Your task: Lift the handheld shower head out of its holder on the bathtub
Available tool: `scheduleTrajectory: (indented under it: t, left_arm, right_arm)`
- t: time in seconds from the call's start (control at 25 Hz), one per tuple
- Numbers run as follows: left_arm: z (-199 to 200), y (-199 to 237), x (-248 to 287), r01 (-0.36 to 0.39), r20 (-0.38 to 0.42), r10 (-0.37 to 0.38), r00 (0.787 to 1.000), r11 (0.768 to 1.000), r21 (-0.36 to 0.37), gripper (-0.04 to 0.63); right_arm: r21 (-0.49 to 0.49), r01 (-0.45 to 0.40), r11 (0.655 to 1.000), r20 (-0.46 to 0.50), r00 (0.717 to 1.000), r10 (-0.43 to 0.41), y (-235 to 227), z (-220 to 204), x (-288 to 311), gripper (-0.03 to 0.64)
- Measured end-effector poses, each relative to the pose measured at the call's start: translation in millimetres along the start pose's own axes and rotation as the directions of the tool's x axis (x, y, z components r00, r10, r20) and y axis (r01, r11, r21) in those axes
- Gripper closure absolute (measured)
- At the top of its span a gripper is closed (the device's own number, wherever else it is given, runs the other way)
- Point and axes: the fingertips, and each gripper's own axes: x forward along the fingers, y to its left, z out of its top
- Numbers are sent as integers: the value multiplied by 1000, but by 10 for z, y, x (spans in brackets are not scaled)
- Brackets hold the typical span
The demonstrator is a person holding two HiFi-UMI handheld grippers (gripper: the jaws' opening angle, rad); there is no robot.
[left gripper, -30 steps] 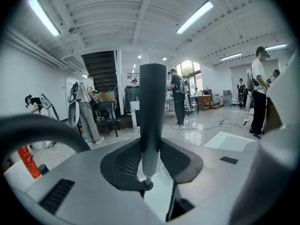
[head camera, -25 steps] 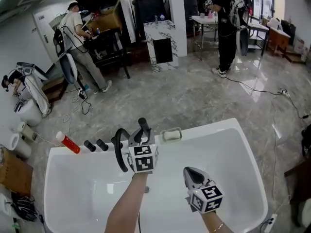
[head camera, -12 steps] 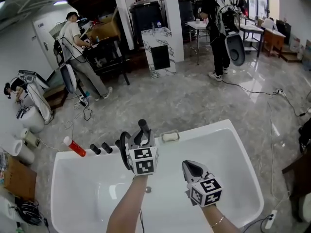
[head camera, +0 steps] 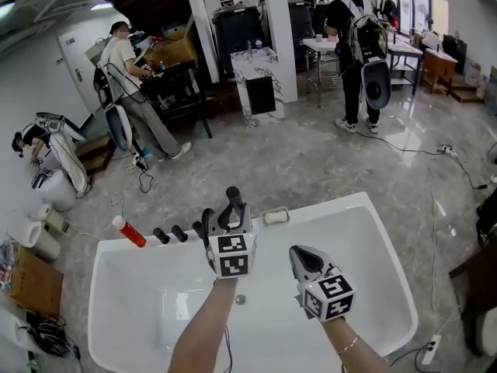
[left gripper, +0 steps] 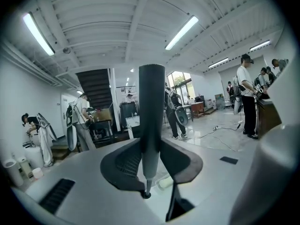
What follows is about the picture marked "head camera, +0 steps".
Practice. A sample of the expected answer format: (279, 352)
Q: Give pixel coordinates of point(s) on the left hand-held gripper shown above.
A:
(232, 259)

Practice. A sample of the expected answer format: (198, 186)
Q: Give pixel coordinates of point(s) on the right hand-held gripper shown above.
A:
(330, 295)

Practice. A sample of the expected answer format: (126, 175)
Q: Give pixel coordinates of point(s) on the black cylindrical tube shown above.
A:
(234, 198)

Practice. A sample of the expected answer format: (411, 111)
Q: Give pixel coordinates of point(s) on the person's left forearm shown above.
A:
(206, 325)

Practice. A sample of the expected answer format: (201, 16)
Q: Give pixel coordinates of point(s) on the person's right forearm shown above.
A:
(351, 348)

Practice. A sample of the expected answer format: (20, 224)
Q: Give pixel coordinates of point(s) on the white bathtub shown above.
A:
(369, 247)

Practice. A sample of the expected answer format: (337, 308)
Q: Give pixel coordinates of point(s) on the black faucet knob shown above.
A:
(161, 236)
(179, 233)
(197, 228)

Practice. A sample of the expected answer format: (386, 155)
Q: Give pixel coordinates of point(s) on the soap dish with soap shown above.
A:
(275, 217)

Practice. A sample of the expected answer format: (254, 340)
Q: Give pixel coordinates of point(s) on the red bottle with white cap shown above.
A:
(132, 233)

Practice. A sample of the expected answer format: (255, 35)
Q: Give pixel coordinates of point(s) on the white oval hanging pack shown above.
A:
(376, 84)
(118, 126)

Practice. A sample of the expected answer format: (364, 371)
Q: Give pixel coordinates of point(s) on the black table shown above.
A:
(178, 80)

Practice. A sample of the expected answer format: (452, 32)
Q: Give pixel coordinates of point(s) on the white power strip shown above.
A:
(432, 349)

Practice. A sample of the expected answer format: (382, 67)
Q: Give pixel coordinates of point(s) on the brown wooden step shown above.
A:
(95, 152)

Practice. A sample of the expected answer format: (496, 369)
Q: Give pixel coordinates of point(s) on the marble patterned cabinet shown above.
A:
(256, 68)

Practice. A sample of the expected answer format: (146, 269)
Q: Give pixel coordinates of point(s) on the dark wooden cabinet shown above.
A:
(481, 278)

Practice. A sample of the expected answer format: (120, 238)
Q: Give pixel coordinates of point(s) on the small clear bottle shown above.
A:
(258, 45)
(249, 47)

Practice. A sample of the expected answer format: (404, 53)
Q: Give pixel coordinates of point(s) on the beige small appliance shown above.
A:
(56, 220)

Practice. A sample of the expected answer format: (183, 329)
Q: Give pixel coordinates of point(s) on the small power strip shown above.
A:
(447, 150)

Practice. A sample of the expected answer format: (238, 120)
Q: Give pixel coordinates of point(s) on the white round toilet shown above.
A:
(56, 189)

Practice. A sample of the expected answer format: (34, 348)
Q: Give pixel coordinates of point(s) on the light wooden crate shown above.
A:
(178, 51)

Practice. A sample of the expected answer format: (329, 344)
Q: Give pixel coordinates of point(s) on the paper towel rolls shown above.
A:
(40, 239)

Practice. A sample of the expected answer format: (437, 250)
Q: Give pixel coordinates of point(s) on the black bin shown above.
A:
(237, 29)
(301, 25)

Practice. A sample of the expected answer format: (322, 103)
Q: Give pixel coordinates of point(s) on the white and yellow ceramic fixture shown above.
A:
(488, 332)

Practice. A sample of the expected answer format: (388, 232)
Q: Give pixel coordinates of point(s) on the white pillar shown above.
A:
(281, 33)

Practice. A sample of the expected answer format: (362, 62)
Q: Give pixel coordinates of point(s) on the brown cardboard box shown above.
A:
(37, 282)

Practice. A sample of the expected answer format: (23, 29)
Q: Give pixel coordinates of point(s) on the white door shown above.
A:
(75, 64)

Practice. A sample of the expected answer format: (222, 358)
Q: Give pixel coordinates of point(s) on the white metal table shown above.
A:
(407, 49)

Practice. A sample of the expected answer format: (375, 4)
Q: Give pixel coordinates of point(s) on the light wooden cabinet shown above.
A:
(440, 66)

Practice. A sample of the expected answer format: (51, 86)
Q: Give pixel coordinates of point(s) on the ceiling light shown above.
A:
(5, 9)
(101, 6)

